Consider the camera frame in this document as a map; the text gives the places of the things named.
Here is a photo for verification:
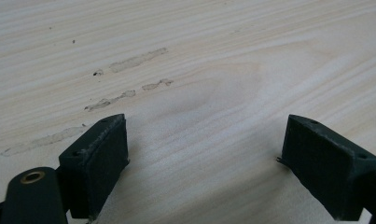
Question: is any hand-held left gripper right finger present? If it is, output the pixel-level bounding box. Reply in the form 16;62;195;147
276;114;376;222

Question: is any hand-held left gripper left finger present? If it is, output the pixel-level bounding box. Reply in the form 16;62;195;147
58;113;131;220

